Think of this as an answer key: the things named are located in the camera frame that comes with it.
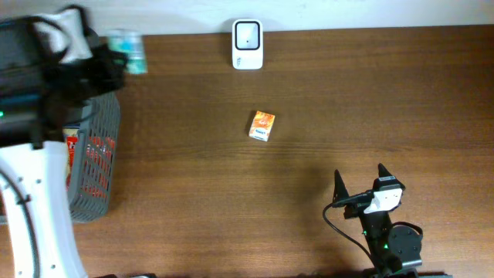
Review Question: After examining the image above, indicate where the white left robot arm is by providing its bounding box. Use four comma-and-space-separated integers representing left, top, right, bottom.
1, 5, 127, 277

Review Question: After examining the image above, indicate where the grey plastic basket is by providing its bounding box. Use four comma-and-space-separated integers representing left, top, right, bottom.
63, 93, 120, 223

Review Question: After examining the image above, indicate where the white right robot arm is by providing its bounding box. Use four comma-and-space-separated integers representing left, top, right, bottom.
330, 164, 423, 277

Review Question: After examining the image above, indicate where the white barcode scanner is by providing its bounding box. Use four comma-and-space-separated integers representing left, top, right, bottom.
232, 19, 264, 70

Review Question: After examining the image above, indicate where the orange tissue pack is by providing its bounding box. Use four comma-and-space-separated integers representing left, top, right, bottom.
249, 111, 276, 142

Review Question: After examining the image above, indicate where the red snack bag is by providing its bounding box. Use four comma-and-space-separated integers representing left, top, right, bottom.
63, 127, 79, 190

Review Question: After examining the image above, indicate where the teal tissue pack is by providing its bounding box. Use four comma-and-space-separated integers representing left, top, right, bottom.
107, 29, 147, 75

